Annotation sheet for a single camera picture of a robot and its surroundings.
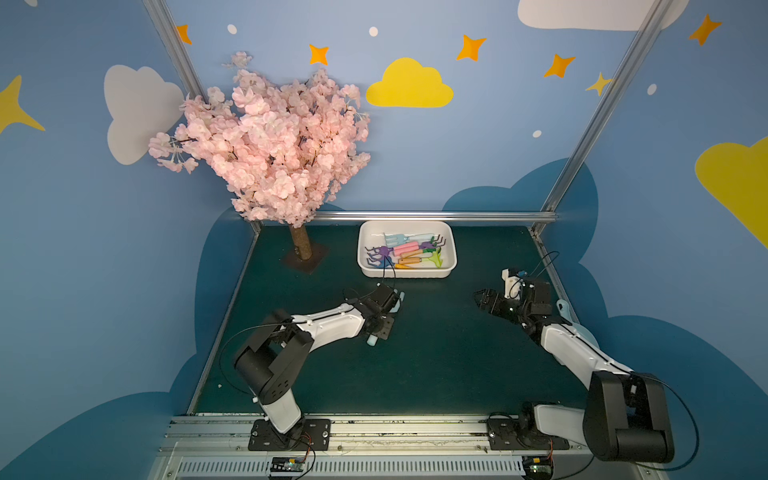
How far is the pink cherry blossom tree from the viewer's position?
24.2 inches

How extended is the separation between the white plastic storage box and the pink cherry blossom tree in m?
0.27

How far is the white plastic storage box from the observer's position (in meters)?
1.06
